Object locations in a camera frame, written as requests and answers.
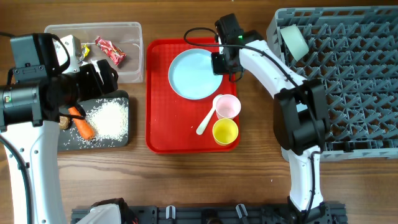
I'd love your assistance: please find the yellow silver wrapper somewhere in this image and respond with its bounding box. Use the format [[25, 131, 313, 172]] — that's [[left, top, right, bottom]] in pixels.
[[80, 44, 90, 60]]

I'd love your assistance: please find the red snack wrapper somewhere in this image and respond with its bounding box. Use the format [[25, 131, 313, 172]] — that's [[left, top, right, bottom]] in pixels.
[[95, 36, 126, 66]]

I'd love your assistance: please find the light blue plate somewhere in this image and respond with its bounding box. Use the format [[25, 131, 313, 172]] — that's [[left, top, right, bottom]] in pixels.
[[168, 49, 223, 100]]

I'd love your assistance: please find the white rice pile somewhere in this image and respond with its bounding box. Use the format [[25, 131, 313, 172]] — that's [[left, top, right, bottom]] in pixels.
[[70, 97, 129, 146]]

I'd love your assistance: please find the pink cup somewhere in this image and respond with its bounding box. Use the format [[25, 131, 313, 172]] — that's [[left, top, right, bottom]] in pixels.
[[216, 94, 241, 119]]

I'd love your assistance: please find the brown food scrap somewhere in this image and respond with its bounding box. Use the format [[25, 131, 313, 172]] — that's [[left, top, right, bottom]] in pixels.
[[59, 116, 71, 130]]

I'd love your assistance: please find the orange carrot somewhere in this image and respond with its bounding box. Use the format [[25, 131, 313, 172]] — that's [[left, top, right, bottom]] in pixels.
[[68, 107, 95, 141]]

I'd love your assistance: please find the yellow cup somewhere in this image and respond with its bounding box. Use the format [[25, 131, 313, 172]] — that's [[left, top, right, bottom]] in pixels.
[[212, 118, 239, 146]]

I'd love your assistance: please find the green bowl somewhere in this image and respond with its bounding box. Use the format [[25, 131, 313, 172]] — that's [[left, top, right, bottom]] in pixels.
[[280, 24, 309, 61]]

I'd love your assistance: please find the blue bowl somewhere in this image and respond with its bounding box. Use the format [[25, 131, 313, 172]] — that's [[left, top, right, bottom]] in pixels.
[[296, 103, 308, 113]]

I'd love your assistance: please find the white tissue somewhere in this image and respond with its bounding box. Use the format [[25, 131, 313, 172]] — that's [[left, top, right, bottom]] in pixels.
[[91, 60, 100, 73]]

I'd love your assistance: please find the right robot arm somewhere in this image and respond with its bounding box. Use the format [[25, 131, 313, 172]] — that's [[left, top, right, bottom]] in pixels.
[[212, 27, 330, 223]]

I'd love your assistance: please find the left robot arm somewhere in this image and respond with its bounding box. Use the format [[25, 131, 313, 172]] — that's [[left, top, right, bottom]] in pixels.
[[1, 33, 118, 223]]

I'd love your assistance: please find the black waste tray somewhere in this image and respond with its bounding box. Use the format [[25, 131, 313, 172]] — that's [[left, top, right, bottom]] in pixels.
[[57, 90, 131, 152]]

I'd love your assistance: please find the clear plastic waste bin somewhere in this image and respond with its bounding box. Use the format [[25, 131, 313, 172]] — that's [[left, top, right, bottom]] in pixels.
[[44, 22, 144, 83]]

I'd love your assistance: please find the grey dishwasher rack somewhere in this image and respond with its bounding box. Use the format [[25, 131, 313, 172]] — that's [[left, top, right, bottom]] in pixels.
[[266, 6, 397, 162]]

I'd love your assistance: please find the white plastic spoon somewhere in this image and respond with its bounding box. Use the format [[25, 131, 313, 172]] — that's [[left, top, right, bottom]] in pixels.
[[196, 94, 222, 135]]

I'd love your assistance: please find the red serving tray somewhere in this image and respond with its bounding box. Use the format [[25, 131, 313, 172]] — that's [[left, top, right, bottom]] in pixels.
[[146, 39, 240, 154]]

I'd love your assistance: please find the right black cable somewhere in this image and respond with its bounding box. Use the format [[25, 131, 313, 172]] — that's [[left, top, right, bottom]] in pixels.
[[183, 27, 324, 218]]

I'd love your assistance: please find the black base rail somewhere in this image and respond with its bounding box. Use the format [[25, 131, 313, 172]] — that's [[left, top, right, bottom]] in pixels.
[[70, 203, 348, 224]]

